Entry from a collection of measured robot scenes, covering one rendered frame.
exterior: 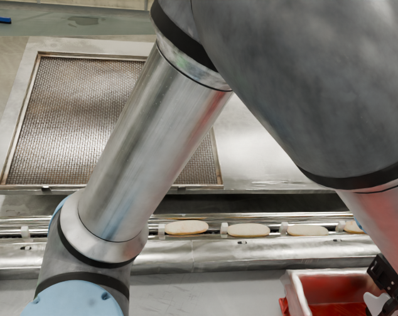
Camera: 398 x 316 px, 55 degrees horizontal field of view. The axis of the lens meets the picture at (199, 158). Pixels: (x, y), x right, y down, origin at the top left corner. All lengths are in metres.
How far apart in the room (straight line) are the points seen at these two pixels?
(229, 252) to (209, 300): 0.10
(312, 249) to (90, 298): 0.55
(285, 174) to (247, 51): 0.81
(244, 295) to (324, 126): 0.66
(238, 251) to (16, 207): 0.52
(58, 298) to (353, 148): 0.35
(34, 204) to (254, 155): 0.55
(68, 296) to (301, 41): 0.37
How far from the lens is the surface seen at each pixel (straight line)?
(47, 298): 0.47
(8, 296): 0.85
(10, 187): 0.93
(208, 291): 0.82
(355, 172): 0.22
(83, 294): 0.46
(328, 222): 0.98
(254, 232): 0.88
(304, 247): 0.89
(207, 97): 0.33
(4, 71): 1.55
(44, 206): 0.98
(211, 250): 0.83
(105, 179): 0.42
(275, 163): 1.01
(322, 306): 0.86
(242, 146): 1.02
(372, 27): 0.20
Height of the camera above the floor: 1.51
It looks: 39 degrees down
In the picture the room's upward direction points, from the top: 8 degrees clockwise
